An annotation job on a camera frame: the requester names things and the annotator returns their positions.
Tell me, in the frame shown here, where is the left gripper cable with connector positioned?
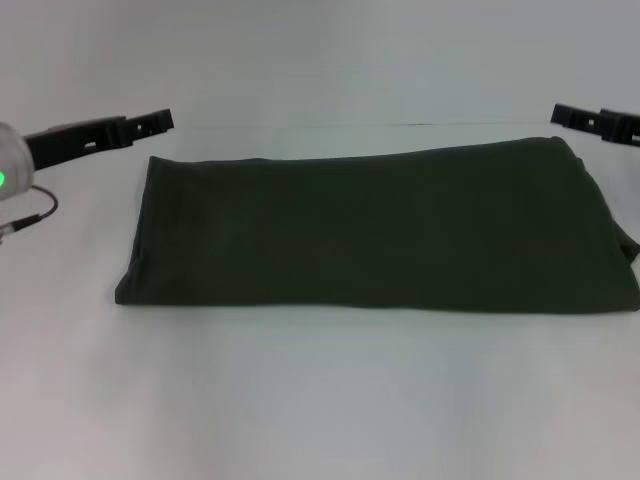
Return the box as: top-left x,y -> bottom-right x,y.
0,183 -> 60,247

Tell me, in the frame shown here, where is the dark green FREE! t-shirt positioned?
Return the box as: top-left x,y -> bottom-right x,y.
113,135 -> 640,319

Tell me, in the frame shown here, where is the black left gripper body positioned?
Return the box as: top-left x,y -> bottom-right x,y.
22,114 -> 129,172

